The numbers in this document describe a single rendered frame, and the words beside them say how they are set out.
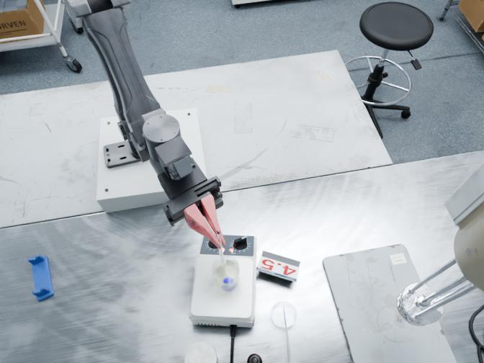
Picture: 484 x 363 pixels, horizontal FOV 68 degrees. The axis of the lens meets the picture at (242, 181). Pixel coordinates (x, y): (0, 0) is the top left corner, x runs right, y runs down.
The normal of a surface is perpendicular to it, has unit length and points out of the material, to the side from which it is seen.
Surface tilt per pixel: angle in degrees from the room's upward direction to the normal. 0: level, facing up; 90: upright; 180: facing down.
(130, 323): 0
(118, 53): 50
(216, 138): 0
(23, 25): 90
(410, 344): 0
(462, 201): 90
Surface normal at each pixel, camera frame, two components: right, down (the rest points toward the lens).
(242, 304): -0.02, -0.53
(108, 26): 0.40, 0.21
